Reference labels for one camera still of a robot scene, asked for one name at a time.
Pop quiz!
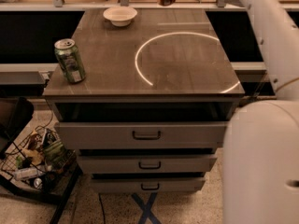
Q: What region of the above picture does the green soda can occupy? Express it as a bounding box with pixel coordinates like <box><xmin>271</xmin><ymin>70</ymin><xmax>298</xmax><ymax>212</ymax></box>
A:
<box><xmin>54</xmin><ymin>38</ymin><xmax>86</xmax><ymax>84</ymax></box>

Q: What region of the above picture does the grey drawer cabinet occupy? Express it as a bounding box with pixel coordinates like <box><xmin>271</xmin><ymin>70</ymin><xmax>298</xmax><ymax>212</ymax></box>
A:
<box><xmin>45</xmin><ymin>9</ymin><xmax>244</xmax><ymax>179</ymax></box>

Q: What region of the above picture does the green snack bag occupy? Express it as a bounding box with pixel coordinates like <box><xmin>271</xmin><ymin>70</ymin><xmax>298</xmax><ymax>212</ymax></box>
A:
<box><xmin>43</xmin><ymin>140</ymin><xmax>66</xmax><ymax>165</ymax></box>

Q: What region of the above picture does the middle grey drawer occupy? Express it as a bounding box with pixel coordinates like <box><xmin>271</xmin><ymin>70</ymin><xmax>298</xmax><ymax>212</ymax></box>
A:
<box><xmin>77</xmin><ymin>155</ymin><xmax>217</xmax><ymax>174</ymax></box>

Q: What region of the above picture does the top grey drawer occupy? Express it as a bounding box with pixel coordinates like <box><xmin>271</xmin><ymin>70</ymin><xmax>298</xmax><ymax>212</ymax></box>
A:
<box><xmin>54</xmin><ymin>122</ymin><xmax>226</xmax><ymax>149</ymax></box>

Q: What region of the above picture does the white bowl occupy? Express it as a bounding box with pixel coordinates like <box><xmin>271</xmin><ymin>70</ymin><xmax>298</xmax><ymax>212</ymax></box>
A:
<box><xmin>103</xmin><ymin>7</ymin><xmax>137</xmax><ymax>27</ymax></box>

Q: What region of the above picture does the black floor cable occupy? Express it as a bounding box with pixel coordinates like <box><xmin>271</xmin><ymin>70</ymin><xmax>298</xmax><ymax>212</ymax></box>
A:
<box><xmin>98</xmin><ymin>193</ymin><xmax>107</xmax><ymax>224</ymax></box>

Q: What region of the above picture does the grey drawer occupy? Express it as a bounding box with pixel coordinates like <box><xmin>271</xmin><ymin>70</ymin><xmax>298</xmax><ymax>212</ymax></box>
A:
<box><xmin>90</xmin><ymin>177</ymin><xmax>206</xmax><ymax>193</ymax></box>
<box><xmin>77</xmin><ymin>155</ymin><xmax>217</xmax><ymax>174</ymax></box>
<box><xmin>54</xmin><ymin>122</ymin><xmax>226</xmax><ymax>149</ymax></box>

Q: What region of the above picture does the plastic water bottle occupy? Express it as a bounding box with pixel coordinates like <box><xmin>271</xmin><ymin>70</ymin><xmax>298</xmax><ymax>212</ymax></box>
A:
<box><xmin>13</xmin><ymin>167</ymin><xmax>46</xmax><ymax>181</ymax></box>

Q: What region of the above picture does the black wire basket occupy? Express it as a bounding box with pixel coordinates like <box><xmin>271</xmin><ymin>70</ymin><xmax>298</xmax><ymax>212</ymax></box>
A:
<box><xmin>0</xmin><ymin>125</ymin><xmax>78</xmax><ymax>193</ymax></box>

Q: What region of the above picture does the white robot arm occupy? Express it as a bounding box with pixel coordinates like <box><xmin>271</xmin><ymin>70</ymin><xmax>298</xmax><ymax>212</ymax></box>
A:
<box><xmin>219</xmin><ymin>0</ymin><xmax>299</xmax><ymax>224</ymax></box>

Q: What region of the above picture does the bottom grey drawer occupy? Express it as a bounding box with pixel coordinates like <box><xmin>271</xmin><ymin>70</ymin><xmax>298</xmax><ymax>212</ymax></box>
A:
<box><xmin>90</xmin><ymin>177</ymin><xmax>206</xmax><ymax>193</ymax></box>

